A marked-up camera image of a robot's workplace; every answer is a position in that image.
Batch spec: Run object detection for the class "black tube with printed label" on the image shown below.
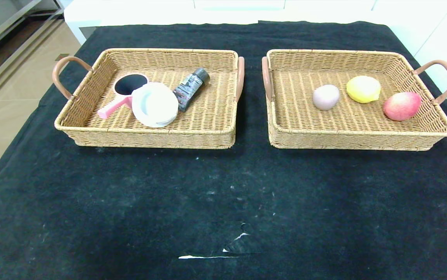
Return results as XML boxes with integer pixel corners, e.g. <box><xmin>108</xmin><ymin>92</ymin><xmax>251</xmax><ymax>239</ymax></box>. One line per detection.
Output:
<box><xmin>173</xmin><ymin>67</ymin><xmax>210</xmax><ymax>112</ymax></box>

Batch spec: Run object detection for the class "pink saucepan with dark inside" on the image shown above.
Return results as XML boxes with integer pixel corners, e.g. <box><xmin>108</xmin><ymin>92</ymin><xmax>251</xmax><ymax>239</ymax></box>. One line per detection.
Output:
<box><xmin>97</xmin><ymin>73</ymin><xmax>149</xmax><ymax>119</ymax></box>

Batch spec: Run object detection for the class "pale purple egg-shaped ball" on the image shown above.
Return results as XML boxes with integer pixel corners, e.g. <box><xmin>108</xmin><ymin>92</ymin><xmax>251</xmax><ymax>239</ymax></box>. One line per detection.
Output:
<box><xmin>312</xmin><ymin>84</ymin><xmax>340</xmax><ymax>111</ymax></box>

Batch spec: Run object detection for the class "yellow lemon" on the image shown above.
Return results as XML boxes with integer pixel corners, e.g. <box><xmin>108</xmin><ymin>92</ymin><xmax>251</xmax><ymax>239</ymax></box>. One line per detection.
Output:
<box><xmin>346</xmin><ymin>75</ymin><xmax>382</xmax><ymax>104</ymax></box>

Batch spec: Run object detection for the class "red peach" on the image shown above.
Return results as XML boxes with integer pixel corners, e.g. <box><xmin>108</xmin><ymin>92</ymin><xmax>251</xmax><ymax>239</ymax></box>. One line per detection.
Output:
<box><xmin>383</xmin><ymin>92</ymin><xmax>422</xmax><ymax>122</ymax></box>

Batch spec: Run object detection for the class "large wicker basket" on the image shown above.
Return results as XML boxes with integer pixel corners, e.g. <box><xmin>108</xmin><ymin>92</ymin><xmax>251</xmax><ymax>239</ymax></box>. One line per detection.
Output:
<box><xmin>53</xmin><ymin>48</ymin><xmax>245</xmax><ymax>149</ymax></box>

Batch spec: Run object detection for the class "black tablecloth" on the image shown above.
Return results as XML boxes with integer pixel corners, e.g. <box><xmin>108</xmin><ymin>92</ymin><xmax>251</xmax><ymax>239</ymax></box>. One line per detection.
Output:
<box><xmin>0</xmin><ymin>20</ymin><xmax>447</xmax><ymax>280</ymax></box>

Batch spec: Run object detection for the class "long white paper sliver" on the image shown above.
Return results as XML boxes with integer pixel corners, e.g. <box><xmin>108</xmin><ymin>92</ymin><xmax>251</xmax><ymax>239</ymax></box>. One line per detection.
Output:
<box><xmin>178</xmin><ymin>254</ymin><xmax>243</xmax><ymax>260</ymax></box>

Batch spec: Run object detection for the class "grey low shelf unit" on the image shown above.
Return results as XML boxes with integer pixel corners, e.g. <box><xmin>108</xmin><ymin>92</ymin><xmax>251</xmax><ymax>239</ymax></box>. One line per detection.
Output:
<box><xmin>0</xmin><ymin>0</ymin><xmax>64</xmax><ymax>63</ymax></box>

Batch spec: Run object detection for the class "wicker basket with brown handles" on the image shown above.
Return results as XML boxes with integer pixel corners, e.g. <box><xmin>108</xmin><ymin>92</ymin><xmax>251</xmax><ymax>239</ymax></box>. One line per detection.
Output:
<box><xmin>262</xmin><ymin>49</ymin><xmax>447</xmax><ymax>151</ymax></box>

